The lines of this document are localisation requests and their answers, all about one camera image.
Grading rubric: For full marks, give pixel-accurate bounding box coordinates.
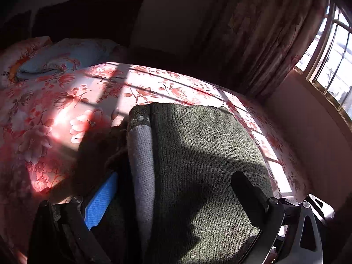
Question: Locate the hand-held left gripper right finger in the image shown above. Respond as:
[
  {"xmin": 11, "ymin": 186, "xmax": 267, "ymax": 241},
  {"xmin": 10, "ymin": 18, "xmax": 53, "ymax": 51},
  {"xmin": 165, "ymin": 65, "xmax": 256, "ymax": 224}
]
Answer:
[{"xmin": 231, "ymin": 171, "xmax": 324, "ymax": 264}]

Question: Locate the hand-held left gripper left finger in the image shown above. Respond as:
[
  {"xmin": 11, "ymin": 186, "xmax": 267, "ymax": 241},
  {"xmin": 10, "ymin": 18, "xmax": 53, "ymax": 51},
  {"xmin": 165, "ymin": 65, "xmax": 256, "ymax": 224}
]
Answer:
[{"xmin": 27, "ymin": 172, "xmax": 119, "ymax": 264}]

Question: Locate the white and green knit sweater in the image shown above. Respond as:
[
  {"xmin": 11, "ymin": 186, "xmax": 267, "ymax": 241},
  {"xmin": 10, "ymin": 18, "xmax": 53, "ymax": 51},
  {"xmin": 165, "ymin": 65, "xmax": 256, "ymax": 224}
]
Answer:
[{"xmin": 74, "ymin": 102, "xmax": 275, "ymax": 264}]

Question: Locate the pink floral bed sheet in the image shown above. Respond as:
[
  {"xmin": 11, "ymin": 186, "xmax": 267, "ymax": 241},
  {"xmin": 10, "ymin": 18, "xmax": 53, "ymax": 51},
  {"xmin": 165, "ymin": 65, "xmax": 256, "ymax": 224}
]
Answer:
[{"xmin": 0, "ymin": 60, "xmax": 312, "ymax": 253}]

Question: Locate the blue floral pillow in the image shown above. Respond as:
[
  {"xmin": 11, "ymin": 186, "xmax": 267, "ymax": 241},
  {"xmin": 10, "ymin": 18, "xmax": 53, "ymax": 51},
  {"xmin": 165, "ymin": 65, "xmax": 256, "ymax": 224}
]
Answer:
[{"xmin": 16, "ymin": 38, "xmax": 119, "ymax": 80}]

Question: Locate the dark wooden nightstand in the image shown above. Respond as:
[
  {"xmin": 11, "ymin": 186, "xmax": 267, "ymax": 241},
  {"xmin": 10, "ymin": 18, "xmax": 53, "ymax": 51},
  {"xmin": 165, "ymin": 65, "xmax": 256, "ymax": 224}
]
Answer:
[{"xmin": 121, "ymin": 45, "xmax": 198, "ymax": 75}]

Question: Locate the window with metal bars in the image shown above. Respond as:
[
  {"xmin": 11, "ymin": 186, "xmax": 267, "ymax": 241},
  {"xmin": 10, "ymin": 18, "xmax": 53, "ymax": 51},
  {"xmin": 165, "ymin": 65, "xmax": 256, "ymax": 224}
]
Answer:
[{"xmin": 293, "ymin": 0, "xmax": 352, "ymax": 133}]

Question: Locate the floral curtain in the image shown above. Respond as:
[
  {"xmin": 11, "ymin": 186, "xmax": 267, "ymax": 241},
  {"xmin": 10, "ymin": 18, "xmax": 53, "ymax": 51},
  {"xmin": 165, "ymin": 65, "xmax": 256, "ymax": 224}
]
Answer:
[{"xmin": 190, "ymin": 0, "xmax": 330, "ymax": 103}]

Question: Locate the pink floral pillow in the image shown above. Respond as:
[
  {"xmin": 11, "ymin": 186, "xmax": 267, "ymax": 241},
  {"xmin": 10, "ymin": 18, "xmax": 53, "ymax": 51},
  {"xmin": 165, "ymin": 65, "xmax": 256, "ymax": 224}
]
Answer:
[{"xmin": 0, "ymin": 36, "xmax": 53, "ymax": 88}]

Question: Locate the dark wooden headboard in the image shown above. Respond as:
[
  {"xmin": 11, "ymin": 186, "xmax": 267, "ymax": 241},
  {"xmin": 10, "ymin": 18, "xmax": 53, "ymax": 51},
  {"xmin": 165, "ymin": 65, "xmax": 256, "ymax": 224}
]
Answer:
[{"xmin": 0, "ymin": 0, "xmax": 144, "ymax": 50}]

